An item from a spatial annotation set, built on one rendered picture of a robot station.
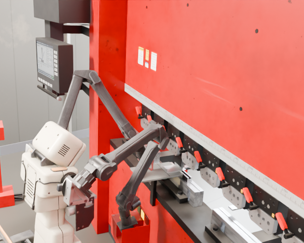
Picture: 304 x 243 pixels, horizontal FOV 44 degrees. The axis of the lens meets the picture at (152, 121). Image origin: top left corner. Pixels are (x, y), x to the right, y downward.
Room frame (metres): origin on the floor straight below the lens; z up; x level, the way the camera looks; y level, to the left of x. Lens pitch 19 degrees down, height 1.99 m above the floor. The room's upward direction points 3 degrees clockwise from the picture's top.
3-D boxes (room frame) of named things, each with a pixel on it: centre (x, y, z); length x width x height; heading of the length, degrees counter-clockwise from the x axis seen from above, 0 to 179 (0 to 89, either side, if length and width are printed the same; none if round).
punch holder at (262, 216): (1.35, -0.51, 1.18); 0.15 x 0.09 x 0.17; 26
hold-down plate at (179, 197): (1.99, -0.14, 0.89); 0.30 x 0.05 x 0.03; 26
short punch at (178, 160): (2.05, -0.18, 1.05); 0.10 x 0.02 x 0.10; 26
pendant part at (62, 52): (2.90, 0.79, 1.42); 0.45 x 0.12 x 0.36; 38
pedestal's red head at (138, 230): (1.78, 0.09, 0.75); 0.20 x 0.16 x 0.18; 23
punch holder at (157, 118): (2.25, -0.08, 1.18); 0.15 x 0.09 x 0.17; 26
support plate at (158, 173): (1.99, -0.04, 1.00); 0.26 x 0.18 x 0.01; 116
